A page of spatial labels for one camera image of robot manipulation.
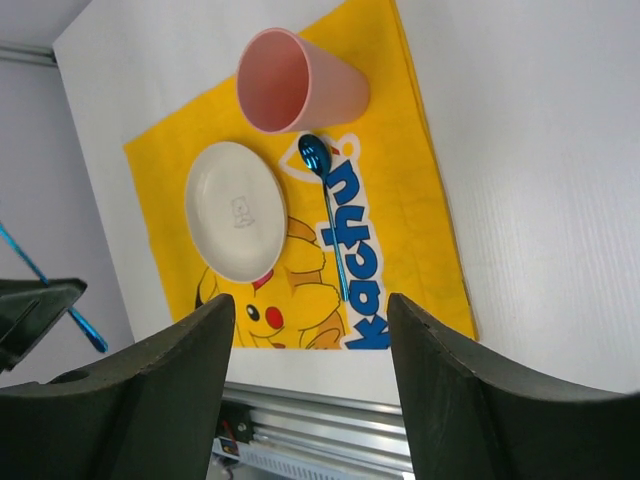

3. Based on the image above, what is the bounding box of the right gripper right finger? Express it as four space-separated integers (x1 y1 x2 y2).
387 293 639 479

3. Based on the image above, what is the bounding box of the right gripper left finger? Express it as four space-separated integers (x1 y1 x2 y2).
1 294 235 479

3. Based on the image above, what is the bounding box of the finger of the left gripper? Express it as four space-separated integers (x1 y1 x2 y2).
1 278 87 370

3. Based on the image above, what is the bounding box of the blue metallic fork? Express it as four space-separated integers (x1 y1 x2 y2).
1 226 108 360

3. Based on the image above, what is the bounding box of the cream round plate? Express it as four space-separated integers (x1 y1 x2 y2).
185 141 288 283

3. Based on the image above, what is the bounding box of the yellow Pikachu cloth placemat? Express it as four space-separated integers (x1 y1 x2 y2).
124 1 476 350

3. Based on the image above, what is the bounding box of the blue metallic spoon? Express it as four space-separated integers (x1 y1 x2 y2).
298 134 349 301

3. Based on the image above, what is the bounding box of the orange plastic cup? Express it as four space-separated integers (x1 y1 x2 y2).
236 28 370 134

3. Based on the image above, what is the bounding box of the aluminium mounting rail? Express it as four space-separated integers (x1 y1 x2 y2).
216 382 414 473

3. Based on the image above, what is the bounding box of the white slotted cable duct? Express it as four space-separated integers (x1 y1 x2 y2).
212 437 415 479

